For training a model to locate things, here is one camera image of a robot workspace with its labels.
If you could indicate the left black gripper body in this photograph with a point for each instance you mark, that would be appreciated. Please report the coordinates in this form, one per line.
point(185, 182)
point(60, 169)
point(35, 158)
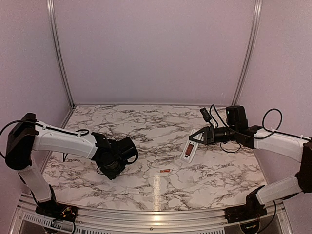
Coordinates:
point(114, 167)

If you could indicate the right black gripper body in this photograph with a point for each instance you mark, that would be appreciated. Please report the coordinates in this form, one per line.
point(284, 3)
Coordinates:
point(214, 138)

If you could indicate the white remote control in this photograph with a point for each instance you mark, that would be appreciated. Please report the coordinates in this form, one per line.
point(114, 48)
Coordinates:
point(190, 158)

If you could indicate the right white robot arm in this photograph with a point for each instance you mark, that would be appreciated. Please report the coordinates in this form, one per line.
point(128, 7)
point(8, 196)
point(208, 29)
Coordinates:
point(235, 128)

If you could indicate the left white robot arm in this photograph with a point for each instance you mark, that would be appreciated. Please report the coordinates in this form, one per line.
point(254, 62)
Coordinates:
point(29, 134)

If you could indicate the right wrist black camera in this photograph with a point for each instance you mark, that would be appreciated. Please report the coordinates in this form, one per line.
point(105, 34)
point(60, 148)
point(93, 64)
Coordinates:
point(208, 118)

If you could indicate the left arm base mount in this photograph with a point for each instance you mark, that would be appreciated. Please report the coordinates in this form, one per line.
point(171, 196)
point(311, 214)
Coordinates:
point(56, 210)

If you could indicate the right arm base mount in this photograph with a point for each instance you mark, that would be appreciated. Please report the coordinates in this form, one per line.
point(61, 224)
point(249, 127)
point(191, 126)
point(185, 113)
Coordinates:
point(250, 210)

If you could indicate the front aluminium rail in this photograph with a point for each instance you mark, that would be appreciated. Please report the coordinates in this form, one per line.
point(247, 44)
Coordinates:
point(104, 221)

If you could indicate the right aluminium frame post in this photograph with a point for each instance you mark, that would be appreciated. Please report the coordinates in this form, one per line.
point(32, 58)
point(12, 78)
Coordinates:
point(249, 51)

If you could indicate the aluminium frame post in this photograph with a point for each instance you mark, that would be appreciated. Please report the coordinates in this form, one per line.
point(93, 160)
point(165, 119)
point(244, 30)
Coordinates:
point(249, 51)
point(57, 48)

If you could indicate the left aluminium frame post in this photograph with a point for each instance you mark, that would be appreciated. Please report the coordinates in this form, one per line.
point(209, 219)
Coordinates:
point(57, 48)

